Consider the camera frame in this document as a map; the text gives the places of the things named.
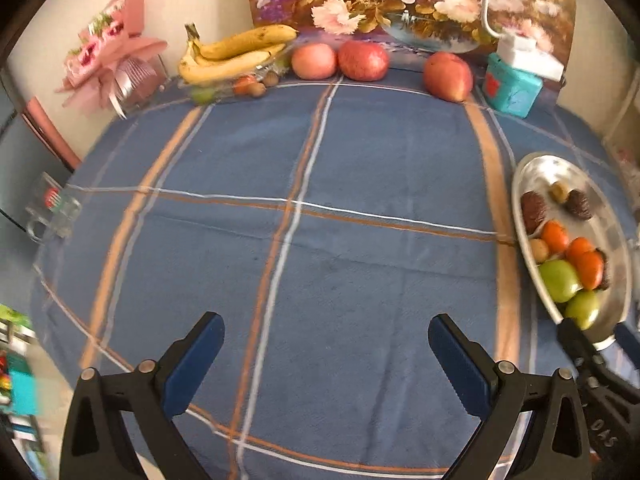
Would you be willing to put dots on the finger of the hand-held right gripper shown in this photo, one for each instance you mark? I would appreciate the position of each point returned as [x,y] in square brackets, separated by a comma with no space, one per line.
[575,342]
[627,335]

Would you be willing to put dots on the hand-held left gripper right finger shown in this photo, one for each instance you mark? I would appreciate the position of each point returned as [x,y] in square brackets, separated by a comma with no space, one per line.
[460,365]

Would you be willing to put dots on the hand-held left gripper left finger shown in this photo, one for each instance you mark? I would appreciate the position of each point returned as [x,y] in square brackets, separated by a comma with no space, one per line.
[195,360]

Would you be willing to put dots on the green oval fruit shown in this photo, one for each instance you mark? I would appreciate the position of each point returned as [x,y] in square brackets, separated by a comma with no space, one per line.
[582,308]

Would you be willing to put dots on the green apple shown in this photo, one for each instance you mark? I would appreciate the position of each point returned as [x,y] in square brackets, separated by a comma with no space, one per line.
[560,280]

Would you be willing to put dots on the orange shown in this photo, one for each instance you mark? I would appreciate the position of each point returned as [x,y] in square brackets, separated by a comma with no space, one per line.
[579,248]
[555,236]
[590,270]

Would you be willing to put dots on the brown longan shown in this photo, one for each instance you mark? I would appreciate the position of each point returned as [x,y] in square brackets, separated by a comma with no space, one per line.
[539,250]

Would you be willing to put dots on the round metal plate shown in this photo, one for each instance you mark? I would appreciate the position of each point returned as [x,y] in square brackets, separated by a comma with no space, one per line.
[600,230]

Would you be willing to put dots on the small wrinkled brown date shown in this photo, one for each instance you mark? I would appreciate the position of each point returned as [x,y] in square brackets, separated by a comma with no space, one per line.
[580,203]

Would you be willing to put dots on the large wrinkled brown date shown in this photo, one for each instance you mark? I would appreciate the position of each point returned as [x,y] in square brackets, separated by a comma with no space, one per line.
[532,208]

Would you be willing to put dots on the small brown round fruit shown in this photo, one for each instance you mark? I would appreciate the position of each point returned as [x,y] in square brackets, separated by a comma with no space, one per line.
[559,191]

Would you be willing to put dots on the dark wrinkled date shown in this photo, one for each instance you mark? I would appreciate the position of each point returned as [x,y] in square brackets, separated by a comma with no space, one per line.
[606,272]

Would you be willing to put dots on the blue plaid tablecloth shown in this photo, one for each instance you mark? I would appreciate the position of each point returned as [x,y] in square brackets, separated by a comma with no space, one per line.
[300,240]

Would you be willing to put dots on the colourful packages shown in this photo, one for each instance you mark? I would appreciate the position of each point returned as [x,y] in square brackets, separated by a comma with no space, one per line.
[17,385]

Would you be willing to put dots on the glass mug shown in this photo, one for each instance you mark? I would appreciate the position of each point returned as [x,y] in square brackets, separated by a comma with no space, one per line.
[52,205]

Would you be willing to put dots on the teal house-shaped box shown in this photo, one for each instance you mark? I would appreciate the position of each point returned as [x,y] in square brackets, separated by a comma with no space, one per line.
[512,87]

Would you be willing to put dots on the small green fruit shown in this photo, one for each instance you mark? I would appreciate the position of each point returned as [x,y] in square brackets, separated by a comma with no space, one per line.
[202,94]

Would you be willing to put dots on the clear fruit bowl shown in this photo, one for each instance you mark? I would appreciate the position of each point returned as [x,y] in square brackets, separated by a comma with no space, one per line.
[225,91]

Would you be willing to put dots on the small brown nut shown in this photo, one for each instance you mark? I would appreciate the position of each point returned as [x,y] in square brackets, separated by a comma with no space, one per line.
[271,78]
[258,89]

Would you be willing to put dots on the small red fruit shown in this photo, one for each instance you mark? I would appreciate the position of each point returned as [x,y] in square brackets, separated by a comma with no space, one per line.
[244,85]

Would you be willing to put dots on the large red apple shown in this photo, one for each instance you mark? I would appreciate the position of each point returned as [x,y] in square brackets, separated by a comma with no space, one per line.
[447,77]

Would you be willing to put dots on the white desk lamp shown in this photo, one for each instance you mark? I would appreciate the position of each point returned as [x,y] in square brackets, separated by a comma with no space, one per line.
[530,57]

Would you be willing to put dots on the yellow banana bunch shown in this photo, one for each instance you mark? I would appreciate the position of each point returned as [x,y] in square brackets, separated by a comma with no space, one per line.
[225,57]

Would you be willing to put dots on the pink flower bouquet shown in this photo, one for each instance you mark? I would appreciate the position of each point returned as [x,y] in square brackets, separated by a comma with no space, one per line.
[110,60]

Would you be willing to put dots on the medium red apple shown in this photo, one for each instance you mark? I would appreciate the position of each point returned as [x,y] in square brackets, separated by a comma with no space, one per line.
[363,61]

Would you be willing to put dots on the pink apple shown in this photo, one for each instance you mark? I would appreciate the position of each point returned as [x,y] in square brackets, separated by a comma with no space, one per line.
[313,60]

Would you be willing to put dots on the floral painting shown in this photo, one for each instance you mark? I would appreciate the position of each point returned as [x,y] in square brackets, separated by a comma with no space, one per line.
[375,5]

